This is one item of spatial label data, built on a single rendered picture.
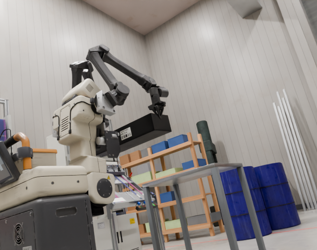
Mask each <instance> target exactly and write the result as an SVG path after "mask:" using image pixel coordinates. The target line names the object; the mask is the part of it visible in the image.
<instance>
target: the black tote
mask: <svg viewBox="0 0 317 250"><path fill-rule="evenodd" d="M114 131H117V132H118V133H119V136H118V139H119V145H120V153H121V152H123V151H126V150H128V149H130V148H133V147H135V146H138V145H140V144H143V143H145V142H148V141H150V140H152V139H155V138H157V137H160V136H162V135H165V134H167V133H170V132H172V131H171V126H170V122H169V118H168V115H162V118H161V119H160V118H159V116H158V114H154V113H149V114H147V115H145V116H143V117H141V118H139V119H137V120H135V121H133V122H131V123H129V124H127V125H124V126H122V127H120V128H118V129H116V130H114ZM100 146H101V148H100V150H97V151H96V156H107V150H106V145H100Z"/></svg>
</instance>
